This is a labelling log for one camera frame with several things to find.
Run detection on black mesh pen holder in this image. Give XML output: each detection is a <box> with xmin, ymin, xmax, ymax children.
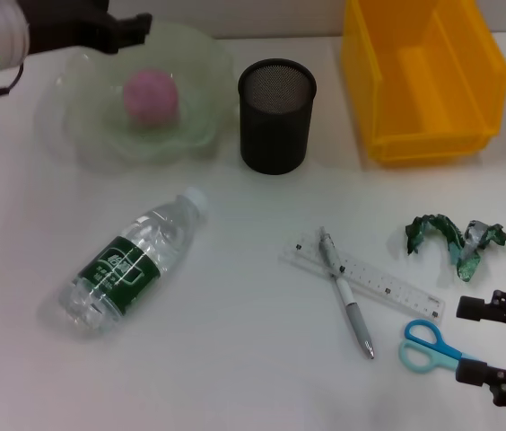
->
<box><xmin>237</xmin><ymin>57</ymin><xmax>318</xmax><ymax>175</ymax></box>

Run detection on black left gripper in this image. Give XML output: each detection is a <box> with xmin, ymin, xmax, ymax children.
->
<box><xmin>17</xmin><ymin>0</ymin><xmax>153</xmax><ymax>55</ymax></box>

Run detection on blue handled scissors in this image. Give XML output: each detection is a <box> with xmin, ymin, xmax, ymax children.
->
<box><xmin>397</xmin><ymin>319</ymin><xmax>483</xmax><ymax>374</ymax></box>

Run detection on green label water bottle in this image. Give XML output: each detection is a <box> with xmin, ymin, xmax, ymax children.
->
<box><xmin>57</xmin><ymin>187</ymin><xmax>211</xmax><ymax>341</ymax></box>

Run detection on transparent plastic ruler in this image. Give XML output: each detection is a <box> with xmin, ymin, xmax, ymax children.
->
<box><xmin>278</xmin><ymin>229</ymin><xmax>446</xmax><ymax>328</ymax></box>

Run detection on green plastic wrapper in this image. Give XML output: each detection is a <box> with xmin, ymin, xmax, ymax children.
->
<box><xmin>404</xmin><ymin>214</ymin><xmax>506</xmax><ymax>282</ymax></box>

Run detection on translucent green fruit plate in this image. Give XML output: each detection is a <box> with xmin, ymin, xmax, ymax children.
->
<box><xmin>35</xmin><ymin>22</ymin><xmax>239</xmax><ymax>170</ymax></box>

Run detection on white grey ballpoint pen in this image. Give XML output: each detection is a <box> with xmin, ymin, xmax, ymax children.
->
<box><xmin>318</xmin><ymin>226</ymin><xmax>377</xmax><ymax>362</ymax></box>

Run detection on pink ball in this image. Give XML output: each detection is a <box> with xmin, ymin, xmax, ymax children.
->
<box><xmin>122</xmin><ymin>67</ymin><xmax>180</xmax><ymax>128</ymax></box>

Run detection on yellow plastic storage bin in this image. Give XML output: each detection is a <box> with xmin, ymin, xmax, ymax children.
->
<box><xmin>340</xmin><ymin>0</ymin><xmax>506</xmax><ymax>169</ymax></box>

